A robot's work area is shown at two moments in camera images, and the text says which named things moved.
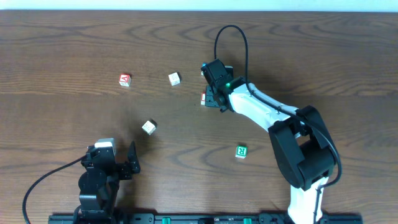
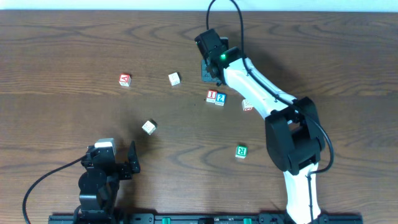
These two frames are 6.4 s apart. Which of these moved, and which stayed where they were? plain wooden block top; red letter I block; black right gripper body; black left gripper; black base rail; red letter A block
Moved: black right gripper body; red letter I block
Stayed: plain wooden block top; red letter A block; black left gripper; black base rail
